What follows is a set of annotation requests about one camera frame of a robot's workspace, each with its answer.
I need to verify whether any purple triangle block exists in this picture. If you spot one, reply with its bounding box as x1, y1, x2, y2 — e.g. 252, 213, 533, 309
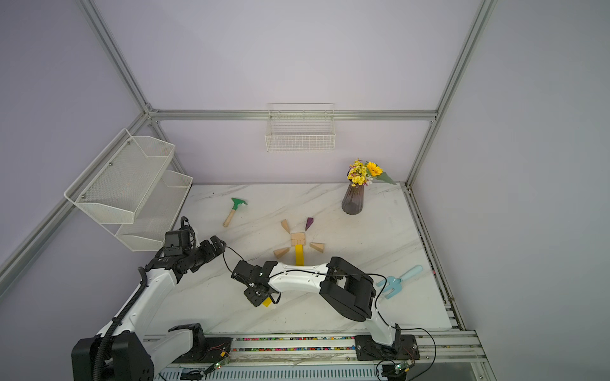
305, 217, 314, 231

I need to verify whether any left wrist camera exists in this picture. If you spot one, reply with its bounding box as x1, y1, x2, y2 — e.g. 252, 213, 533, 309
179, 216, 196, 249

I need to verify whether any aluminium front rail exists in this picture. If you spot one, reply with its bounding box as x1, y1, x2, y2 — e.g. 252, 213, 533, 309
152, 329, 496, 380

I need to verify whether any yellow flower bouquet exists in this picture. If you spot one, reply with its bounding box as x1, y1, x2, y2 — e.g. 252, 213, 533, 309
346, 160, 396, 187

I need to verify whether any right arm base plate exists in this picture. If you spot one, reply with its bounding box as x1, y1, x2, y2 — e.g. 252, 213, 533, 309
354, 335, 420, 361

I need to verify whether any green toy hammer wooden handle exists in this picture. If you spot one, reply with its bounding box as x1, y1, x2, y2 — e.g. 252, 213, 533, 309
222, 198, 248, 228

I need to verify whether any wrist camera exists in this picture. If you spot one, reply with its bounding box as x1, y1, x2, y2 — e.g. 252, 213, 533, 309
179, 216, 196, 249
231, 260, 255, 286

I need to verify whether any dark ribbed vase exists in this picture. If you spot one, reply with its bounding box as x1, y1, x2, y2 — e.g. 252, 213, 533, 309
342, 184, 365, 215

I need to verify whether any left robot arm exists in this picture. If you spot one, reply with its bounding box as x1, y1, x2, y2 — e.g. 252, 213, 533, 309
71, 228, 227, 380

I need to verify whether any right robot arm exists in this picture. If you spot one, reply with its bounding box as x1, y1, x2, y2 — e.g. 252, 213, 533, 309
231, 257, 400, 352

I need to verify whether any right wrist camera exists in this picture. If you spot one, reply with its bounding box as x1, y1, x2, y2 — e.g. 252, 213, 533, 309
231, 260, 255, 286

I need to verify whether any white two-tier mesh shelf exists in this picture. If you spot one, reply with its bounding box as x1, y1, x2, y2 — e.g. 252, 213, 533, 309
64, 130, 193, 252

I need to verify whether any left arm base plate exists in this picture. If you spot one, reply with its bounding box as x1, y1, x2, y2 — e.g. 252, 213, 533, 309
173, 337, 234, 364

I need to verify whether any white wire wall basket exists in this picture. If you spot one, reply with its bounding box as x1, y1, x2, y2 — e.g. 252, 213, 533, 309
265, 103, 336, 153

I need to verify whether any wooden triangle block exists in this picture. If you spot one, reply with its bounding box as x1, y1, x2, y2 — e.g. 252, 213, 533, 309
273, 247, 291, 259
310, 242, 325, 253
281, 219, 291, 233

